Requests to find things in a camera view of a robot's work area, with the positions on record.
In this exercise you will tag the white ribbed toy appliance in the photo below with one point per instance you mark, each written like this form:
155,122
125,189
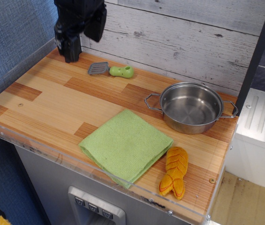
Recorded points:
246,157

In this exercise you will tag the silver button panel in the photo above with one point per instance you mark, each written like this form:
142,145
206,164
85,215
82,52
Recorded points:
91,210

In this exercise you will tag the stainless steel pot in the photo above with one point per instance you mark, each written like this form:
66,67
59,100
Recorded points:
190,108

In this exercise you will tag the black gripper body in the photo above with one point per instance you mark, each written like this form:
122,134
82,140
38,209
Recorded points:
75,14

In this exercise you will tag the toy spatula green handle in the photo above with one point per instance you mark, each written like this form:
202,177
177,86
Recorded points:
102,67

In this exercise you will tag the orange plush shrimp tempura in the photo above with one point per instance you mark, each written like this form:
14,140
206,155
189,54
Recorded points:
176,169

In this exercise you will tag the clear acrylic table guard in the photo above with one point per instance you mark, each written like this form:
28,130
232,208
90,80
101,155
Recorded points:
206,153

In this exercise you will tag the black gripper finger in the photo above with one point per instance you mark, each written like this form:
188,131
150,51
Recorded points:
68,44
95,27

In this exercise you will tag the green cloth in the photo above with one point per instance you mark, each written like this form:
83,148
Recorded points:
125,147

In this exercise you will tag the dark grey right post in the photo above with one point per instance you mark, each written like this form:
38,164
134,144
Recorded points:
254,63

